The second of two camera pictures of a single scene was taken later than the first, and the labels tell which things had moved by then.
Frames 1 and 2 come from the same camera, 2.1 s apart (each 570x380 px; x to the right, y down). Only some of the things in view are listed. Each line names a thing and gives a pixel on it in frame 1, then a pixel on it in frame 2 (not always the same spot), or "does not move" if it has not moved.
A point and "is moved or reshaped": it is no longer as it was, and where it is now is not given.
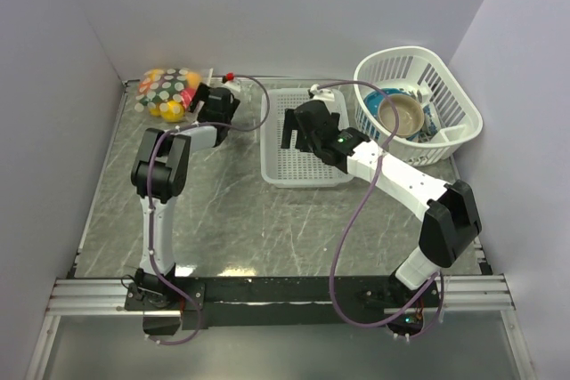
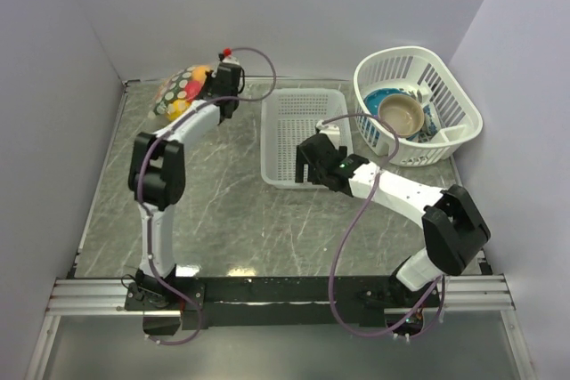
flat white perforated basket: [285, 167] does not move
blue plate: [374, 100] does not move
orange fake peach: [144, 86] -> [199, 72]
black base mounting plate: [181, 305] does not move
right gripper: [291, 124] -> [300, 162]
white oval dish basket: [421, 69] does not move
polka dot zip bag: [166, 92] is moved or reshaped
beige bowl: [411, 114] does not move
